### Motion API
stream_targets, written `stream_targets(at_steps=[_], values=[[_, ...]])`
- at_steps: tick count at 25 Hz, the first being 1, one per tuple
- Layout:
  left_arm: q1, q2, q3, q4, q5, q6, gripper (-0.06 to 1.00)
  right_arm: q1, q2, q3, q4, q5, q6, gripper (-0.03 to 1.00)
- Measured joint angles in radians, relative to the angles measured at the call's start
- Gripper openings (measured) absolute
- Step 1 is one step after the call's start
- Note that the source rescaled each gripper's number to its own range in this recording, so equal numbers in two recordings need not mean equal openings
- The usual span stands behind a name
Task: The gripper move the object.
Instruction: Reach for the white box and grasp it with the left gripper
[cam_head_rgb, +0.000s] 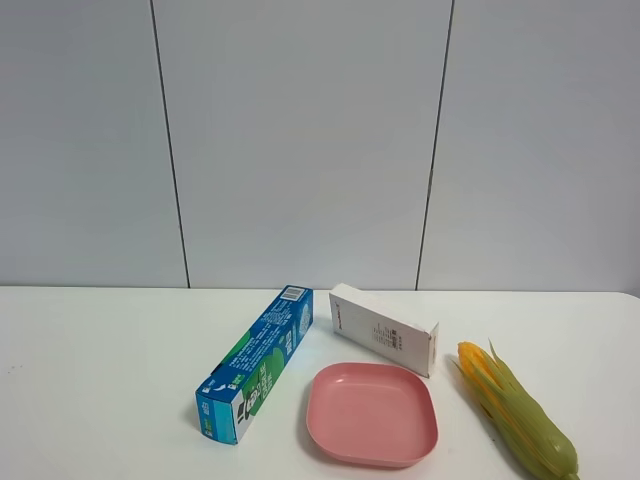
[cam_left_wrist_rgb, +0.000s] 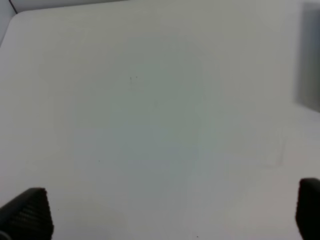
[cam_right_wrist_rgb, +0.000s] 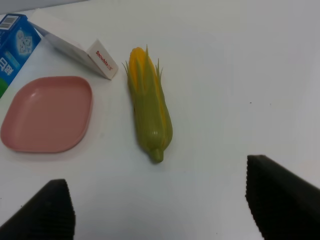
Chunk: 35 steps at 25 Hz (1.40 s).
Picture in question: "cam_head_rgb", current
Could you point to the white cardboard box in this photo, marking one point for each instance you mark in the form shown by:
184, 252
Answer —
384, 327

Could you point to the pink square plate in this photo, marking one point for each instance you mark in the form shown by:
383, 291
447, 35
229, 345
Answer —
371, 414

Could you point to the blue green toothpaste box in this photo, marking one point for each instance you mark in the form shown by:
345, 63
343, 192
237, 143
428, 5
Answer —
232, 395

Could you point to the corn cob with husk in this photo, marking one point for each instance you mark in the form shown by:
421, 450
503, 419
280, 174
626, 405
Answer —
531, 436

